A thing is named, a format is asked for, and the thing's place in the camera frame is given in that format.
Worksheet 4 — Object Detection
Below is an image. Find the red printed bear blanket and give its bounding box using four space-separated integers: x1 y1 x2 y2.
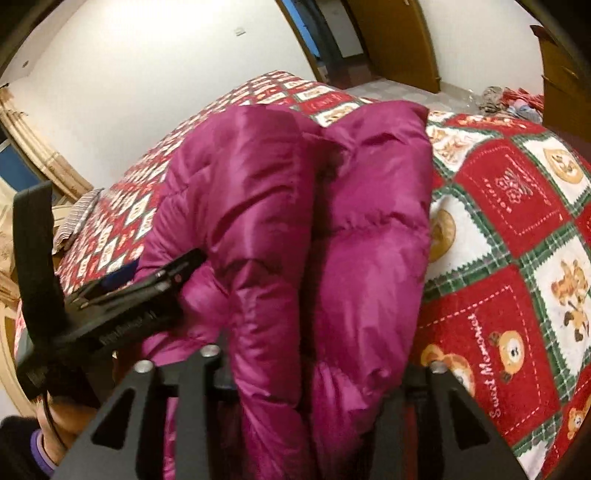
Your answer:
14 70 591 480

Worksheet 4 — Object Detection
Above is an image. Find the brown wooden door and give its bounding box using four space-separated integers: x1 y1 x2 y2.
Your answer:
342 0 441 93

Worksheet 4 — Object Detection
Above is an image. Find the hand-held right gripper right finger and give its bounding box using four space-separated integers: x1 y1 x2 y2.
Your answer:
369 360 513 480

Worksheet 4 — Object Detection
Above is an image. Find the person's left forearm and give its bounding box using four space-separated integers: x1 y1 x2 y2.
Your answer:
0 397 100 480

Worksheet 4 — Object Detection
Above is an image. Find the brown wooden cabinet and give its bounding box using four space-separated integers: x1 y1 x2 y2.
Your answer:
531 25 591 134

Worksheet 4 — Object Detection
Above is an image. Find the striped pillow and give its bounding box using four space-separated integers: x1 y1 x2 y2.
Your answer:
52 187 106 254

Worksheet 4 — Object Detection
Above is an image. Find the cream wooden headboard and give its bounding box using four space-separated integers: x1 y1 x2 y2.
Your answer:
0 305 35 418

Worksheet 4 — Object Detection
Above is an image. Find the window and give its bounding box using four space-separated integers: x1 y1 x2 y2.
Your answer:
0 138 40 192

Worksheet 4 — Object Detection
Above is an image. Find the pile of clothes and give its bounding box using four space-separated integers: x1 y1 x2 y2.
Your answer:
478 85 546 123

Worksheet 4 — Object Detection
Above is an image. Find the beige floral curtain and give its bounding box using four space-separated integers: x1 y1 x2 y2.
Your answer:
0 88 93 199
0 180 24 296

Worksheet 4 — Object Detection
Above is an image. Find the brown door frame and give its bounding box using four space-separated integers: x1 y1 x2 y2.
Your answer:
276 0 333 86

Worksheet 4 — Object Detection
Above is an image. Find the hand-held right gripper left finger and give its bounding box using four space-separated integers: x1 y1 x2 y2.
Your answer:
55 330 241 480

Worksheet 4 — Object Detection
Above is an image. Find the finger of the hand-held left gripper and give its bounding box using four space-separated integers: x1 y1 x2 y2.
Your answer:
104 248 208 305
69 258 140 303

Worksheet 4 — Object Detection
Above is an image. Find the black cable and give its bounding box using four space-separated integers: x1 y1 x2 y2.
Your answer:
41 390 70 453

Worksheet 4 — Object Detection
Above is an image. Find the magenta down jacket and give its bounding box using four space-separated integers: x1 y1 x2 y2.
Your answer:
134 99 435 480

